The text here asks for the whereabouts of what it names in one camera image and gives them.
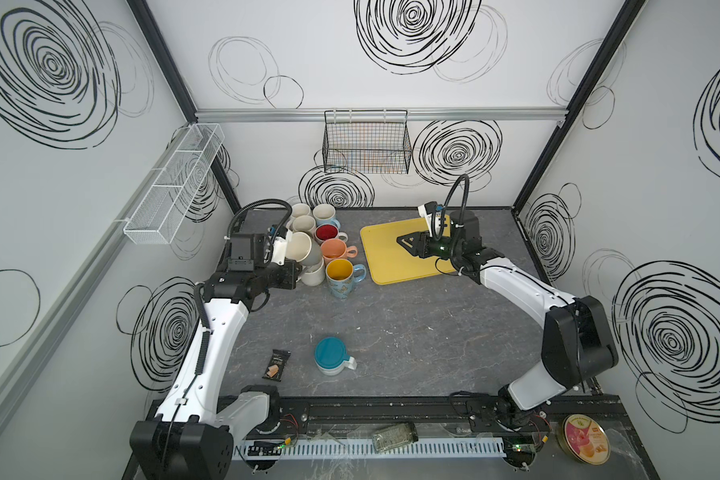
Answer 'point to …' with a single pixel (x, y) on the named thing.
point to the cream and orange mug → (335, 248)
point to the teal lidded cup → (331, 356)
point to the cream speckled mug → (313, 274)
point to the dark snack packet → (276, 364)
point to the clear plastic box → (401, 435)
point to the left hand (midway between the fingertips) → (299, 265)
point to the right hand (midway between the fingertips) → (398, 239)
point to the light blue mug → (333, 220)
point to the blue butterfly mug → (341, 274)
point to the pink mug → (303, 223)
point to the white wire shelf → (160, 213)
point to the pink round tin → (584, 438)
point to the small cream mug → (327, 231)
